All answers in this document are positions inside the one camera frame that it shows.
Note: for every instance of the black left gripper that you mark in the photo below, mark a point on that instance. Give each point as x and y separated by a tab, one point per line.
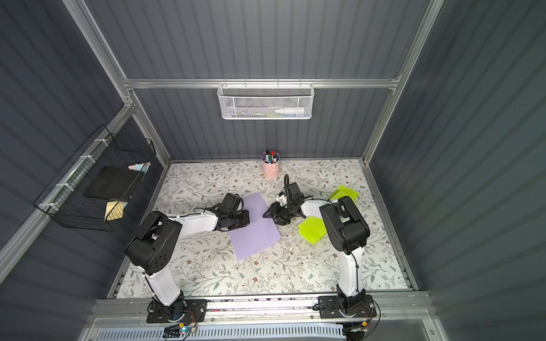
238	219

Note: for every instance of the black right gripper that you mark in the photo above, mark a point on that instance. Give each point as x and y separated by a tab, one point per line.
280	212

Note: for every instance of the lavender paper sheet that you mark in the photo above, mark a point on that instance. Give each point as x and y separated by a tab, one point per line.
259	235

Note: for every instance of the lime green paper sheet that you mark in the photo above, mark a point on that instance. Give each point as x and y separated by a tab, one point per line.
312	229

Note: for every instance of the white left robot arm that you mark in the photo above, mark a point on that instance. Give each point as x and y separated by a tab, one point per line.
152	247

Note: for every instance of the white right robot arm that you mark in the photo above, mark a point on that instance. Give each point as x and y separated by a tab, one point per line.
347	231

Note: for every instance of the pink pen cup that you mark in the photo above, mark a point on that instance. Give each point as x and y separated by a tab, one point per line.
271	171

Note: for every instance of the colored markers in cup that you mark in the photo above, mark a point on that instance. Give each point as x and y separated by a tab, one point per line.
270	157

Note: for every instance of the pastel sticky notes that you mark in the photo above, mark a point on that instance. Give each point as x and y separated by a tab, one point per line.
141	167

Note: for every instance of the white bottle in basket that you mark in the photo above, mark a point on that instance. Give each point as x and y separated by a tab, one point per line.
291	111

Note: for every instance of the yellow sticky note pad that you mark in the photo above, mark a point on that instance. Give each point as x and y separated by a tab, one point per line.
115	210

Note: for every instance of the black notebook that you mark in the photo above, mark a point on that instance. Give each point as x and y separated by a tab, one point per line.
114	184

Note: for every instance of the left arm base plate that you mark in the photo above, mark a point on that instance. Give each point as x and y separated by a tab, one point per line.
181	311

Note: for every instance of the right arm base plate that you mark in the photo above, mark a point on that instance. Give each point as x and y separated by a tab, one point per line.
332	307

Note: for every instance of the white wire mesh basket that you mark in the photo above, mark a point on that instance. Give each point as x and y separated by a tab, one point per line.
247	103

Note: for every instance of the black wire wall basket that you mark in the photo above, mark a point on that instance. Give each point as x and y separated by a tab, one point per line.
65	202

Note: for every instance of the aluminium mounting rail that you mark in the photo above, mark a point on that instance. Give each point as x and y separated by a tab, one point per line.
281	308

